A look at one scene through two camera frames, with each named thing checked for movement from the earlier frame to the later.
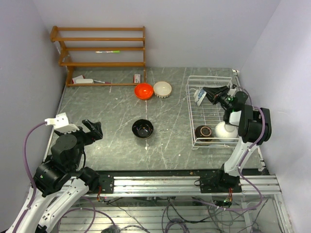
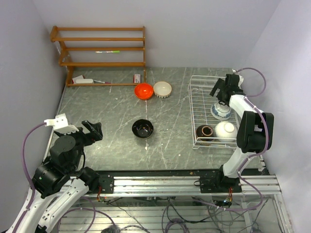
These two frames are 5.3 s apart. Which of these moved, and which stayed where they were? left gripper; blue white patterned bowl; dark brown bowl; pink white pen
Moved: blue white patterned bowl
Stayed: pink white pen; left gripper; dark brown bowl
